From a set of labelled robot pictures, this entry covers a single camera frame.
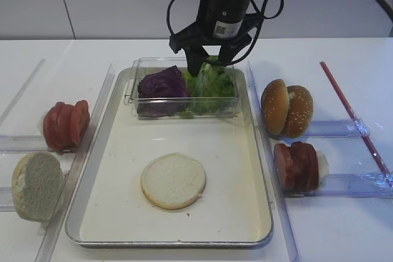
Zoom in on inner red tomato slice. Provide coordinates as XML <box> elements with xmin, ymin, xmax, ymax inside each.
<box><xmin>69</xmin><ymin>100</ymin><xmax>90</xmax><ymax>147</ymax></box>

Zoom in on left bun half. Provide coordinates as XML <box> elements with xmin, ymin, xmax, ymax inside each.
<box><xmin>12</xmin><ymin>152</ymin><xmax>64</xmax><ymax>223</ymax></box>

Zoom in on rear meat patty slices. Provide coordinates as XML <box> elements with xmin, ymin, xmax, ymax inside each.
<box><xmin>290</xmin><ymin>141</ymin><xmax>319</xmax><ymax>192</ymax></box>

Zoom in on front meat patty slice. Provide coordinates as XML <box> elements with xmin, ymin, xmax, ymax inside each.
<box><xmin>274</xmin><ymin>144</ymin><xmax>295</xmax><ymax>191</ymax></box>

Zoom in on white patty pusher block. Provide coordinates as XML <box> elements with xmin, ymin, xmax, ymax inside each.
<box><xmin>316</xmin><ymin>150</ymin><xmax>329</xmax><ymax>187</ymax></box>

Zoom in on clear plastic container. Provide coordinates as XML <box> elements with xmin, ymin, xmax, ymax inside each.
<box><xmin>125</xmin><ymin>58</ymin><xmax>239</xmax><ymax>120</ymax></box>

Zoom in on red tomato slice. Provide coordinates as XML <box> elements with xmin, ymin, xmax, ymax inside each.
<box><xmin>69</xmin><ymin>100</ymin><xmax>90</xmax><ymax>147</ymax></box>
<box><xmin>53</xmin><ymin>104</ymin><xmax>74</xmax><ymax>149</ymax></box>
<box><xmin>43</xmin><ymin>102</ymin><xmax>65</xmax><ymax>150</ymax></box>

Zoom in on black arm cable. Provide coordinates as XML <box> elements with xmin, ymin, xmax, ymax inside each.
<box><xmin>165</xmin><ymin>0</ymin><xmax>285</xmax><ymax>63</ymax></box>

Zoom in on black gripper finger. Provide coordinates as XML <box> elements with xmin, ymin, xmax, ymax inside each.
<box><xmin>184</xmin><ymin>45</ymin><xmax>209</xmax><ymax>77</ymax></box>
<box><xmin>218</xmin><ymin>41</ymin><xmax>243</xmax><ymax>66</ymax></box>

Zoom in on front sesame bun top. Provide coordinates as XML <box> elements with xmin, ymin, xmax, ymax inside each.
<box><xmin>261</xmin><ymin>79</ymin><xmax>289</xmax><ymax>136</ymax></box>

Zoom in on red plastic strip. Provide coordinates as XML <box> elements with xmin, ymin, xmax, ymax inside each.
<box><xmin>319</xmin><ymin>61</ymin><xmax>392</xmax><ymax>188</ymax></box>

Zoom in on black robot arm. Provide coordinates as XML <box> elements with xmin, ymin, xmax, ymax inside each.
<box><xmin>169</xmin><ymin>0</ymin><xmax>260</xmax><ymax>77</ymax></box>

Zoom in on outer red tomato slice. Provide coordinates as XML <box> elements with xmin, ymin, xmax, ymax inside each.
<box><xmin>43</xmin><ymin>102</ymin><xmax>65</xmax><ymax>150</ymax></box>

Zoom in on green lettuce leaf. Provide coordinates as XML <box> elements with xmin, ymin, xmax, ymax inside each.
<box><xmin>179</xmin><ymin>62</ymin><xmax>235</xmax><ymax>118</ymax></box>

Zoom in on metal serving tray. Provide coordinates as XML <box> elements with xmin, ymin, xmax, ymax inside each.
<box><xmin>65</xmin><ymin>69</ymin><xmax>273</xmax><ymax>248</ymax></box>

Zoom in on rear sesame bun top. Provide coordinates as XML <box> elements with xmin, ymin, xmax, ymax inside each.
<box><xmin>281</xmin><ymin>85</ymin><xmax>314</xmax><ymax>139</ymax></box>

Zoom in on clear bun track rail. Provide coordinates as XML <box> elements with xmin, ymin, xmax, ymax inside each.
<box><xmin>0</xmin><ymin>187</ymin><xmax>15</xmax><ymax>212</ymax></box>

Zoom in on bun half on tray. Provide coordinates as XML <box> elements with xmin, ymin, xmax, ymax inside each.
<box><xmin>140</xmin><ymin>153</ymin><xmax>206</xmax><ymax>210</ymax></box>

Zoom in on middle red tomato slice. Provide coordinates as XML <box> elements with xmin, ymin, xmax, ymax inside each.
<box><xmin>53</xmin><ymin>104</ymin><xmax>74</xmax><ymax>149</ymax></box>

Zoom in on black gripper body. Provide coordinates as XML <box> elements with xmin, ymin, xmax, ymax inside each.
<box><xmin>169</xmin><ymin>13</ymin><xmax>262</xmax><ymax>53</ymax></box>

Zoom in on sesame bun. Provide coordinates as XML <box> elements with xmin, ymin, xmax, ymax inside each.
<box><xmin>261</xmin><ymin>79</ymin><xmax>289</xmax><ymax>136</ymax></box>
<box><xmin>281</xmin><ymin>85</ymin><xmax>314</xmax><ymax>139</ymax></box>

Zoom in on clear left outer strip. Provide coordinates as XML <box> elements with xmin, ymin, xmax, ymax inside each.
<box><xmin>0</xmin><ymin>58</ymin><xmax>46</xmax><ymax>125</ymax></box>

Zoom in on clear tomato track rail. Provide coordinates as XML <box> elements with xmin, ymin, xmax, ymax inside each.
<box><xmin>1</xmin><ymin>135</ymin><xmax>58</xmax><ymax>154</ymax></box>

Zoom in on clear patty track rail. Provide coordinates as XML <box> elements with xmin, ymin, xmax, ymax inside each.
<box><xmin>284</xmin><ymin>173</ymin><xmax>392</xmax><ymax>198</ymax></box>

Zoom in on clear sesame bun track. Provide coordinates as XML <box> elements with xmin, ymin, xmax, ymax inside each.
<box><xmin>305</xmin><ymin>119</ymin><xmax>387</xmax><ymax>138</ymax></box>

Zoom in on purple cabbage leaf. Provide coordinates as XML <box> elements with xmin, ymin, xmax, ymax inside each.
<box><xmin>137</xmin><ymin>65</ymin><xmax>189</xmax><ymax>118</ymax></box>

